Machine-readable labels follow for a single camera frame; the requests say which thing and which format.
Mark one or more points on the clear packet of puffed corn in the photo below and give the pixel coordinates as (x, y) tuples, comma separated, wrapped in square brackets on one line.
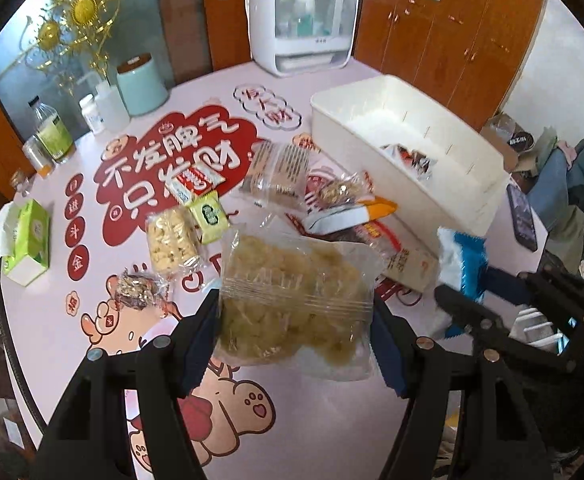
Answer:
[(172, 240)]

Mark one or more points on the small clear glass jar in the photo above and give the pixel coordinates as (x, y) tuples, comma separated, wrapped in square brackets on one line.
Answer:
[(20, 182)]

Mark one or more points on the glass bottle with green label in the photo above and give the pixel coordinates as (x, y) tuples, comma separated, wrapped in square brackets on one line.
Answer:
[(52, 132)]

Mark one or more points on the open cardboard box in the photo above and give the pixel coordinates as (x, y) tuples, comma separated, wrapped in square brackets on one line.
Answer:
[(519, 145)]

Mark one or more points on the clear bag of yellow puffs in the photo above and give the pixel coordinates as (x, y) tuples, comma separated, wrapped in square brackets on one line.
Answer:
[(292, 300)]

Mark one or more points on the large white plastic bottle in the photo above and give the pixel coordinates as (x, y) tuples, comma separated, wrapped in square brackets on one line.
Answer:
[(112, 107)]

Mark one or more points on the black smartphone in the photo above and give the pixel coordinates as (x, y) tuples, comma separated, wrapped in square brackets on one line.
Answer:
[(521, 217)]

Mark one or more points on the red and white snack packet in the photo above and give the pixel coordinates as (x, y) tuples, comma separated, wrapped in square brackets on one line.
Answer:
[(194, 182)]

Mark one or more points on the blue and white snack packet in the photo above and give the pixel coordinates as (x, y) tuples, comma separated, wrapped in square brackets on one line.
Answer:
[(464, 260)]

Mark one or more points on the white cabinet with clear door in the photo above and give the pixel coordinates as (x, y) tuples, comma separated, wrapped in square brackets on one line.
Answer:
[(302, 20)]

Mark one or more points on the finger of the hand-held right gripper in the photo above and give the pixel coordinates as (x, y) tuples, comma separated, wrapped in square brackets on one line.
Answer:
[(464, 310), (504, 282)]

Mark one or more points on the pile of clothes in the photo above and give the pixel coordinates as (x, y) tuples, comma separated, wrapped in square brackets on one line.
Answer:
[(571, 195)]

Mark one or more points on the clear packet of nuts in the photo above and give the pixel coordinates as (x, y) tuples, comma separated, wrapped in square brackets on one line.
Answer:
[(344, 192)]

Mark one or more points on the small white plastic bottle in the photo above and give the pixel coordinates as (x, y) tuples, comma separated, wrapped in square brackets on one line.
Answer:
[(92, 115)]

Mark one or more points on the mint green canister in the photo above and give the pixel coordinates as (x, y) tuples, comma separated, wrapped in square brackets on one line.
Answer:
[(142, 87)]

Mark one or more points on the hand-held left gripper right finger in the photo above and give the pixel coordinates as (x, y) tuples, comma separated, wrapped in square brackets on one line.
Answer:
[(389, 355)]

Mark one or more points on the red and black snack packet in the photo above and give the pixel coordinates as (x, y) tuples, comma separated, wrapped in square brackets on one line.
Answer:
[(414, 159)]

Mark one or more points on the clear packet of brown crackers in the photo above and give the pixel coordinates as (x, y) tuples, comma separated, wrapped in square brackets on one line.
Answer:
[(277, 170)]

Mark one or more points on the orange and white snack packet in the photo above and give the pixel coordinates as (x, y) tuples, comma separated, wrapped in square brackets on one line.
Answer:
[(351, 215)]

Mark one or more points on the gold foil snack packet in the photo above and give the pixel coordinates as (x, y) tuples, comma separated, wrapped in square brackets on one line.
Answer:
[(139, 292)]

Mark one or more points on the wooden door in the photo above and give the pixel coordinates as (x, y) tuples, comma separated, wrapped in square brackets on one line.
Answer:
[(227, 20)]

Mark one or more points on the wooden cabinet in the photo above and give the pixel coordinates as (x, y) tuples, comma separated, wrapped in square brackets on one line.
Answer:
[(446, 25)]

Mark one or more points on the green snack packet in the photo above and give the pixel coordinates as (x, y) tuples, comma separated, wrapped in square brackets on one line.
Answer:
[(209, 215)]

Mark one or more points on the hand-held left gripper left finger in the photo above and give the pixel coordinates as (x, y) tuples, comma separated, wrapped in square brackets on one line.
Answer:
[(201, 332)]

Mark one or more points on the golden decorative branches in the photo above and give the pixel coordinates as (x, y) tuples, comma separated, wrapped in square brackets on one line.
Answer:
[(79, 10)]

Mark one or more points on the white plastic storage bin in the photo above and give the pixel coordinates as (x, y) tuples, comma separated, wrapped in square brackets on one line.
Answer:
[(351, 125)]

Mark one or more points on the green tissue box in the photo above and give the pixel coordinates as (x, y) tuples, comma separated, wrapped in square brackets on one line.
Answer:
[(27, 240)]

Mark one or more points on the dark red snack packet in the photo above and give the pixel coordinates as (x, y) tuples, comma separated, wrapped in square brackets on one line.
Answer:
[(379, 237)]

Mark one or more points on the small jar with orange contents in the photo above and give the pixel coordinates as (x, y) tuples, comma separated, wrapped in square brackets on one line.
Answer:
[(37, 157)]

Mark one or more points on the beige snack packet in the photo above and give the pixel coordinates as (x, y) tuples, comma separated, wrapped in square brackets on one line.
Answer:
[(411, 267)]

